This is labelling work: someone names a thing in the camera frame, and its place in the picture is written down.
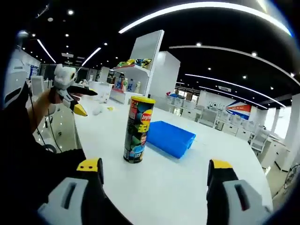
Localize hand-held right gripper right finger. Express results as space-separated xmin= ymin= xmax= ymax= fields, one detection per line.
xmin=206 ymin=159 xmax=274 ymax=225

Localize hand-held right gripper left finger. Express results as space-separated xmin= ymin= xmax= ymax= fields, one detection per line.
xmin=37 ymin=157 xmax=132 ymax=225

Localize dark printed chip container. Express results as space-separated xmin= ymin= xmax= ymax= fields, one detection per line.
xmin=123 ymin=95 xmax=156 ymax=164

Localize blue plastic box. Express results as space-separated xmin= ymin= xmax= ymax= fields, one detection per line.
xmin=145 ymin=120 xmax=196 ymax=159

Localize person's left hand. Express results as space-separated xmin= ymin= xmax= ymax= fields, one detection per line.
xmin=48 ymin=87 xmax=64 ymax=105

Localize white and blue bottles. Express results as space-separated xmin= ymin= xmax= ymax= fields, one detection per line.
xmin=113 ymin=77 xmax=142 ymax=94

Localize person's dark clothing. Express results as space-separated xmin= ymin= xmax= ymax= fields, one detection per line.
xmin=0 ymin=82 xmax=86 ymax=225

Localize pile of colourful snack packets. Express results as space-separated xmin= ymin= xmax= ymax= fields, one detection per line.
xmin=116 ymin=58 xmax=152 ymax=69

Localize white table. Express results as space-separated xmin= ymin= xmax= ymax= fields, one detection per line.
xmin=74 ymin=92 xmax=274 ymax=225

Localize white office chair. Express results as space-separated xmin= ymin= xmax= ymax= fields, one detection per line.
xmin=250 ymin=127 xmax=270 ymax=150

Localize row of white cabinets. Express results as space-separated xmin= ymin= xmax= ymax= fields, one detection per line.
xmin=187 ymin=103 xmax=261 ymax=141

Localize white shelf unit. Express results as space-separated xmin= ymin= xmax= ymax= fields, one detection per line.
xmin=110 ymin=30 xmax=165 ymax=105

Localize black cable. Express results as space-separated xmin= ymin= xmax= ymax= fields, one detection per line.
xmin=28 ymin=90 xmax=64 ymax=154

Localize red and blue wall poster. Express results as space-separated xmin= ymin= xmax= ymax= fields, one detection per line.
xmin=226 ymin=100 xmax=253 ymax=119

